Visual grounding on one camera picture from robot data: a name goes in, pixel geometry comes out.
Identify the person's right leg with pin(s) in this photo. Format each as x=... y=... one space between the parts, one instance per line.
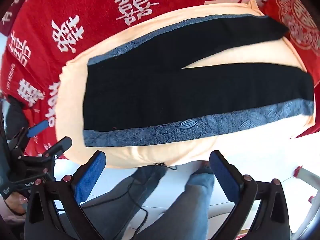
x=192 y=200

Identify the black shorts grey waistband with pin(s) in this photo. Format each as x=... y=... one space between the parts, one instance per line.
x=175 y=90

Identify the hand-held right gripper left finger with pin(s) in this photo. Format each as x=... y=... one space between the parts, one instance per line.
x=91 y=177

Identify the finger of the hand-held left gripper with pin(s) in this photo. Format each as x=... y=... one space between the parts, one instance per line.
x=60 y=145
x=37 y=128

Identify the person's leg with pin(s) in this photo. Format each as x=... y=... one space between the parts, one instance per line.
x=192 y=200
x=130 y=195

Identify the maroon cloth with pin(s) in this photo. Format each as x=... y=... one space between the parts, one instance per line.
x=15 y=7

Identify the person's legs in jeans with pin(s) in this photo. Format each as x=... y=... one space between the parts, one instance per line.
x=143 y=206

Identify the person's left hand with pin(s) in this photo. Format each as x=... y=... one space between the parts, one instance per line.
x=16 y=202

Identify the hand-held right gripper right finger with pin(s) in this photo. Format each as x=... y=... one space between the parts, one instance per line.
x=225 y=177

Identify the red printed blanket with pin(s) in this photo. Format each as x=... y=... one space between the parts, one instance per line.
x=75 y=30

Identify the red printed pillow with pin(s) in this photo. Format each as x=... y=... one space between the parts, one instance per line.
x=297 y=22

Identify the person's left leg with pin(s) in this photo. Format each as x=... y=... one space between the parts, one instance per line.
x=130 y=195

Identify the peach towel blanket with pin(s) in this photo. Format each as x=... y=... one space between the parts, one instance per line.
x=155 y=155

